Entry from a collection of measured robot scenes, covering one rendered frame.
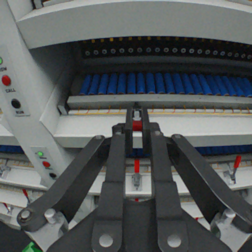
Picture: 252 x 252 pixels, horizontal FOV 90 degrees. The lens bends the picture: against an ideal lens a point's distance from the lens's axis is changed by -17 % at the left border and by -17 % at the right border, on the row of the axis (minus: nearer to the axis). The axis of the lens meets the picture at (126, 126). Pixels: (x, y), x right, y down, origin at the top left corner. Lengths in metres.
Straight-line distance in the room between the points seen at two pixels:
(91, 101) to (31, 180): 0.34
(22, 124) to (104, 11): 0.24
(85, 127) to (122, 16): 0.19
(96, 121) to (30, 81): 0.13
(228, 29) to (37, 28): 0.25
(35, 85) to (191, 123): 0.28
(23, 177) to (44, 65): 0.37
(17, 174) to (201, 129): 0.54
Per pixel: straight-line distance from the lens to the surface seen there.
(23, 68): 0.26
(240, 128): 0.34
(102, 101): 0.29
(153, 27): 0.21
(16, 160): 0.59
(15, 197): 0.80
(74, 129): 0.29
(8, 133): 0.38
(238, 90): 0.39
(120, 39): 0.36
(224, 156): 0.49
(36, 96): 0.27
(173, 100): 0.29
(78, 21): 0.22
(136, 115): 0.25
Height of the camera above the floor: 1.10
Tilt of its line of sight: 36 degrees down
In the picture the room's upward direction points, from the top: 3 degrees counter-clockwise
